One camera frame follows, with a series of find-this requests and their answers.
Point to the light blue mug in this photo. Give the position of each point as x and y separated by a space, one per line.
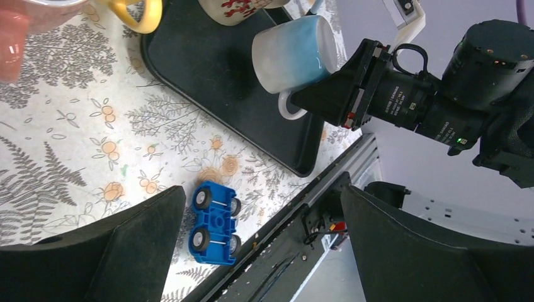
293 55

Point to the black plastic tray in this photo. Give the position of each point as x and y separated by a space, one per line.
210 65

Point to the beige patterned tall mug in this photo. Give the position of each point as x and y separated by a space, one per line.
232 12

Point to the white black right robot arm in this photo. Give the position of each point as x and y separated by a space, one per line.
484 97

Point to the blue toy car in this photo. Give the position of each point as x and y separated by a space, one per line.
213 239

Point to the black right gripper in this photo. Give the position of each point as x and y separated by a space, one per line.
344 97

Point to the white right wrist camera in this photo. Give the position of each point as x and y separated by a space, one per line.
409 18

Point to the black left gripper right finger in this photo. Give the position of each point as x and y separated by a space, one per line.
401 257

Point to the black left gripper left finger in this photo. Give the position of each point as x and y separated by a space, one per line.
123 257

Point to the terracotta floral mug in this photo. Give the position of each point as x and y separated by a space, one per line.
22 18

